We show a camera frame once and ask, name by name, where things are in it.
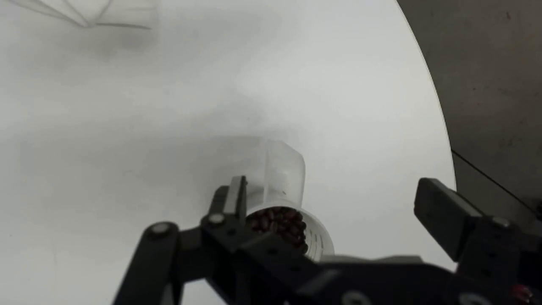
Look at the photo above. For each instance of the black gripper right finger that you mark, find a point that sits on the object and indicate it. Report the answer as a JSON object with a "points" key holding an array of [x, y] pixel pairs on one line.
{"points": [[452, 215]]}

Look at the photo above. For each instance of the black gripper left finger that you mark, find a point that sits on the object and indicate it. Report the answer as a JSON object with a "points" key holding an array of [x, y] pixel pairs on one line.
{"points": [[226, 248]]}

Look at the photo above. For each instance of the dark brown beans pile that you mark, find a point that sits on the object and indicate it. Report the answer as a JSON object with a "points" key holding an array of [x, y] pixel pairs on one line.
{"points": [[280, 223]]}

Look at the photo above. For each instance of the clear plastic measuring jug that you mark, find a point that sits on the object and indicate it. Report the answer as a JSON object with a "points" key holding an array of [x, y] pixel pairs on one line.
{"points": [[282, 171]]}

